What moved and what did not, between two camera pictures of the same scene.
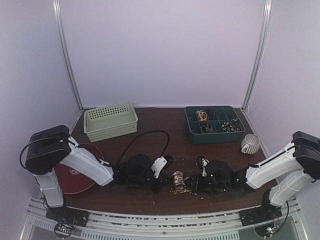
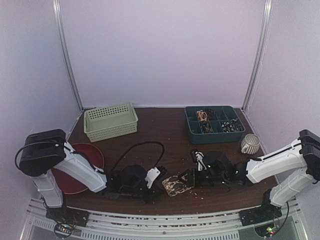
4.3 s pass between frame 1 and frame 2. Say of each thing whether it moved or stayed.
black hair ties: stayed
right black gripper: moved
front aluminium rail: stayed
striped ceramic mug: stayed
